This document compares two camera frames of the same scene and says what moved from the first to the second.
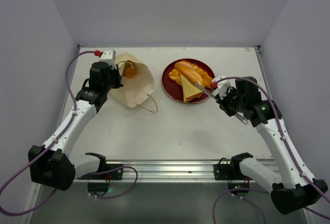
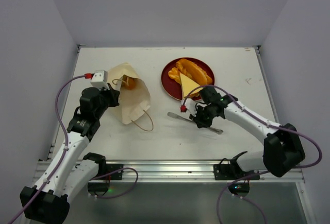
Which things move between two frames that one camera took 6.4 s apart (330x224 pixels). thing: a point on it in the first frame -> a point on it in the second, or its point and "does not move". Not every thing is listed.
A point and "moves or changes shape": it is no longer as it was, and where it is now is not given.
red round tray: x=172 y=89 does not move
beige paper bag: x=136 y=79 moves or changes shape
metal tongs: x=241 y=119 moves or changes shape
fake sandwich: x=190 y=91 does not move
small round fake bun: x=130 y=72 -> x=132 y=84
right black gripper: x=226 y=103 -> x=200 y=119
